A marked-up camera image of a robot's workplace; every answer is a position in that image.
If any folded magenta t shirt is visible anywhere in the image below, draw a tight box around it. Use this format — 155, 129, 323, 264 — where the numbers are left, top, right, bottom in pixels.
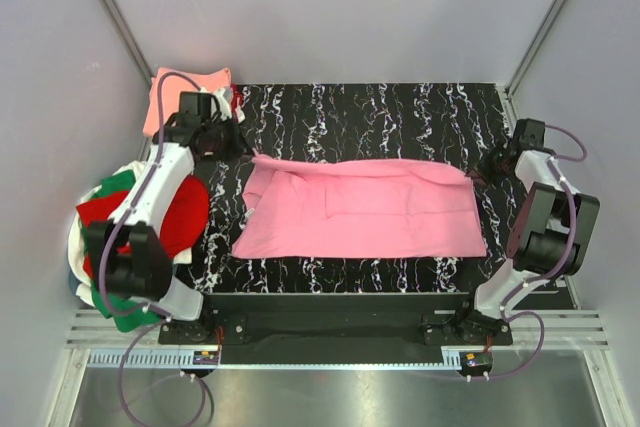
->
230, 84, 245, 124

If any slotted cable duct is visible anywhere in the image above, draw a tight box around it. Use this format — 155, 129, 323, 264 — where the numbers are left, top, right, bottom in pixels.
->
88, 347, 461, 371

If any green t shirt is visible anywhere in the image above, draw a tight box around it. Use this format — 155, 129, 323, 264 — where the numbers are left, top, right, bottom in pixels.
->
76, 169, 159, 333

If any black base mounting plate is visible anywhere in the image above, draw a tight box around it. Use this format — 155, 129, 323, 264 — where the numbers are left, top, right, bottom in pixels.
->
159, 293, 513, 347

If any right aluminium frame post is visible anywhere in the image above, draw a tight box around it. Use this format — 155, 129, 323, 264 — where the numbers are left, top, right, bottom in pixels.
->
505, 0, 569, 99

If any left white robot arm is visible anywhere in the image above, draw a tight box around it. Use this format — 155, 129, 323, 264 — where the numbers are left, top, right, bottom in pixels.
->
87, 87, 252, 343

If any pink t shirt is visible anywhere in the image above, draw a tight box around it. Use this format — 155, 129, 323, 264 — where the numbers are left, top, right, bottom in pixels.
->
232, 155, 487, 259

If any red t shirt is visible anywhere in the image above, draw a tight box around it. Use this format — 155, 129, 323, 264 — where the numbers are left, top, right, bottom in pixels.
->
75, 176, 210, 273

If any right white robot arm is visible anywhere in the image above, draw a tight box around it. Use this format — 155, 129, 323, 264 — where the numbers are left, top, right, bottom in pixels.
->
453, 118, 600, 344

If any folded peach t shirt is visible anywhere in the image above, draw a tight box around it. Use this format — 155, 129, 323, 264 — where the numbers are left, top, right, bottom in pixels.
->
143, 67, 232, 137

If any aluminium rail profile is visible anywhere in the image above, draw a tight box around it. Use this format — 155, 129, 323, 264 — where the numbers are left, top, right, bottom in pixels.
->
64, 309, 609, 352

